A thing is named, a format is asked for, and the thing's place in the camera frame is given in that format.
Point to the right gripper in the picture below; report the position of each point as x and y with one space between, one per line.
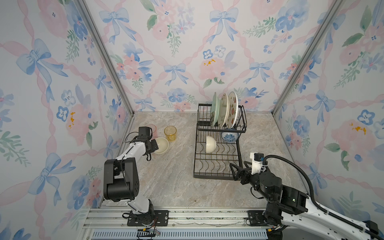
247 174

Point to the yellow glass cup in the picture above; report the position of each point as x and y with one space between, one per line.
170 133

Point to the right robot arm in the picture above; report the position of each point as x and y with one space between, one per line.
289 207

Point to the white blue floral bowl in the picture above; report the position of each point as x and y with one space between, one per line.
230 136

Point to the black wire dish rack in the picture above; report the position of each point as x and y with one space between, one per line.
217 148

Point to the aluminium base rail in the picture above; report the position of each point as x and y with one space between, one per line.
107 223

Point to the cream plate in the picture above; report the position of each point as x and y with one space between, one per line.
224 110

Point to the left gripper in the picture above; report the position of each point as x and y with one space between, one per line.
155 146

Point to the pink glass cup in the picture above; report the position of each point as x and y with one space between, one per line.
154 131

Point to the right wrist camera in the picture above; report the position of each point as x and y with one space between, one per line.
257 163

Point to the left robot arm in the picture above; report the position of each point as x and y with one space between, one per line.
121 178

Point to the green plate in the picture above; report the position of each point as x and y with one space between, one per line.
215 108

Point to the cream ribbed bowl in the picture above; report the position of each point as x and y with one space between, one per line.
211 144

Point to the white floral plate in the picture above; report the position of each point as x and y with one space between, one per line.
233 107

